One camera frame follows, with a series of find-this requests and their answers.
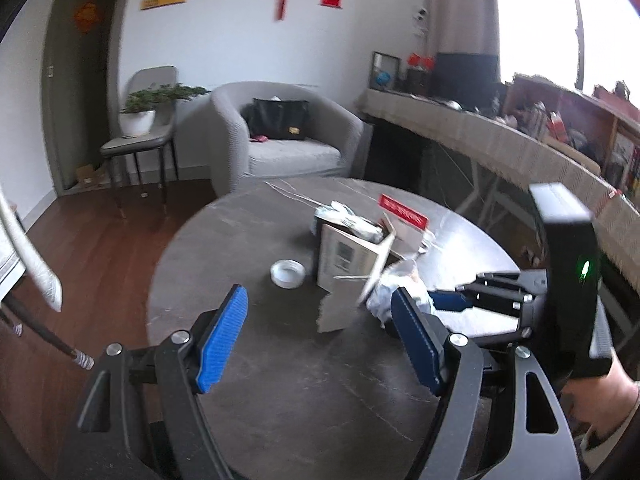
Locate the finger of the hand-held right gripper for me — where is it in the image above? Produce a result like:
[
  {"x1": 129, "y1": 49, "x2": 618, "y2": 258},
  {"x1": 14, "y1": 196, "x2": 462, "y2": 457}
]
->
[
  {"x1": 467, "y1": 329, "x2": 535, "y2": 356},
  {"x1": 431, "y1": 271, "x2": 548, "y2": 317}
]

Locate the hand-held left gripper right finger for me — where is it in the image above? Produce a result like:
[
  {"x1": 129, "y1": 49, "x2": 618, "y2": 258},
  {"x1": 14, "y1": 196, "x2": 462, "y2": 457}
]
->
[{"x1": 390, "y1": 286, "x2": 583, "y2": 480}]

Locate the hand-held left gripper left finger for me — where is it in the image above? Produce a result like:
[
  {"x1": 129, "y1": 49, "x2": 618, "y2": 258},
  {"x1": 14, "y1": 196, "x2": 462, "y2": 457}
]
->
[{"x1": 55, "y1": 284, "x2": 249, "y2": 480}]

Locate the pale blue paper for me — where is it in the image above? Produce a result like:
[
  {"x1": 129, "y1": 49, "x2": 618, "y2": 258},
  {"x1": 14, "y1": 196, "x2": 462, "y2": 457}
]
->
[{"x1": 366, "y1": 259, "x2": 436, "y2": 328}]

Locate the person's right hand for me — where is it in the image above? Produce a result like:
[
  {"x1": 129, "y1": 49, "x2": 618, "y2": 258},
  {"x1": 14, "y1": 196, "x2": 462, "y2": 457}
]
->
[{"x1": 562, "y1": 352, "x2": 640, "y2": 453}]

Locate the round dark grey table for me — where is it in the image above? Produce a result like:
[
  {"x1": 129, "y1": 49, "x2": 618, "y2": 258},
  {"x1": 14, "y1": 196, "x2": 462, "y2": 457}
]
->
[{"x1": 146, "y1": 176, "x2": 523, "y2": 480}]

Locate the red table sign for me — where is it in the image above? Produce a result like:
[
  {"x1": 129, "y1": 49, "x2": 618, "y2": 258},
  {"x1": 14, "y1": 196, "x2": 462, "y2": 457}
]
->
[{"x1": 378, "y1": 193, "x2": 431, "y2": 229}]

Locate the torn cardboard box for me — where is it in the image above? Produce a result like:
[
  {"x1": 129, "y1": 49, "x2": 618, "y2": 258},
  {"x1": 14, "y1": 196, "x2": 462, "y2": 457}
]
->
[{"x1": 312, "y1": 202, "x2": 436, "y2": 335}]

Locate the crumpled white plastic packaging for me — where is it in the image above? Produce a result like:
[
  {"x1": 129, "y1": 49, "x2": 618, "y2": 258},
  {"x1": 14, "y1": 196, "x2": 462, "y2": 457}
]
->
[{"x1": 315, "y1": 200, "x2": 386, "y2": 243}]

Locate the long table with beige cloth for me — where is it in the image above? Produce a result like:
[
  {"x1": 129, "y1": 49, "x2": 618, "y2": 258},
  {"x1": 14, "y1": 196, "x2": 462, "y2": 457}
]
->
[{"x1": 355, "y1": 87, "x2": 640, "y2": 306}]

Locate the wooden bookshelf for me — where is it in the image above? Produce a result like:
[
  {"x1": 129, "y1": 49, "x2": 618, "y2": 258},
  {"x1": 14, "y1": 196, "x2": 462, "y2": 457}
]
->
[{"x1": 502, "y1": 74, "x2": 640, "y2": 196}]

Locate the dark table leg with sock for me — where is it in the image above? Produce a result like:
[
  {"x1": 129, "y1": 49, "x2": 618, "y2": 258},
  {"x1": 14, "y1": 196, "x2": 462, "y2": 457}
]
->
[
  {"x1": 0, "y1": 310, "x2": 24, "y2": 337},
  {"x1": 0, "y1": 295, "x2": 96, "y2": 371}
]

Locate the grey armchair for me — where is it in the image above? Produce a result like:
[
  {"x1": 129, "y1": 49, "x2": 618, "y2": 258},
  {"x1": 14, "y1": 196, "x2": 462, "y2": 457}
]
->
[{"x1": 209, "y1": 81, "x2": 366, "y2": 196}]

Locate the white patterned tablecloth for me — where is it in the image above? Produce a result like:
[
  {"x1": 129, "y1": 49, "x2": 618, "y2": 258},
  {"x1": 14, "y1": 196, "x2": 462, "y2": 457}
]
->
[{"x1": 0, "y1": 182, "x2": 63, "y2": 313}]

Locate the small cardboard box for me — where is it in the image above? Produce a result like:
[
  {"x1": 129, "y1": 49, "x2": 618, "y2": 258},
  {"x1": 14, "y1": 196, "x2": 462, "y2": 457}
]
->
[{"x1": 75, "y1": 164, "x2": 108, "y2": 188}]

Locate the grey dining chair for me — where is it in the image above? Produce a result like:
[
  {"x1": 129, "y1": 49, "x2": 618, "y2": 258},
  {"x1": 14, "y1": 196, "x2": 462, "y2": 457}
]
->
[{"x1": 100, "y1": 66, "x2": 180, "y2": 218}]

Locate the black television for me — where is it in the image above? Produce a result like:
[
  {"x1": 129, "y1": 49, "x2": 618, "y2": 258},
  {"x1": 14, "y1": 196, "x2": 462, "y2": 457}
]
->
[{"x1": 431, "y1": 51, "x2": 501, "y2": 108}]

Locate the black handbag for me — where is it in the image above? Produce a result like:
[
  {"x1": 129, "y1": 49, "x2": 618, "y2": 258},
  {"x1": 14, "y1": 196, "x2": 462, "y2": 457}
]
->
[{"x1": 243, "y1": 97, "x2": 310, "y2": 142}]

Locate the potted plant in white pot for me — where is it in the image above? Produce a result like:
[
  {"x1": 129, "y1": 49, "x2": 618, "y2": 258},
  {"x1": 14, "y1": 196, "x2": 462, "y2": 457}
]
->
[{"x1": 118, "y1": 83, "x2": 211, "y2": 138}]

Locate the framed picture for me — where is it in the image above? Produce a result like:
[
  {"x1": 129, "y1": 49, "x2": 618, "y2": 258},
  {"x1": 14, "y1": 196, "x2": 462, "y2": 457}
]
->
[{"x1": 369, "y1": 51, "x2": 402, "y2": 92}]

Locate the dark green door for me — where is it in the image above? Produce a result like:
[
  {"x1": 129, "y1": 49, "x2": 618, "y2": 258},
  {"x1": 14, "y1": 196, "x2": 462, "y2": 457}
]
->
[{"x1": 42, "y1": 0, "x2": 121, "y2": 196}]

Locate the beige curtain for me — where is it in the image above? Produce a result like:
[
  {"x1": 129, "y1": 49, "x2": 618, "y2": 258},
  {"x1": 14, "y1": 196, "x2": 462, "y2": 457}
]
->
[{"x1": 425, "y1": 0, "x2": 501, "y2": 56}]

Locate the red door decoration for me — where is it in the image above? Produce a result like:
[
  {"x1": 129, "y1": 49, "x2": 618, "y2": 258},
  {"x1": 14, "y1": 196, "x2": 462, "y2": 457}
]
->
[{"x1": 73, "y1": 2, "x2": 101, "y2": 34}]

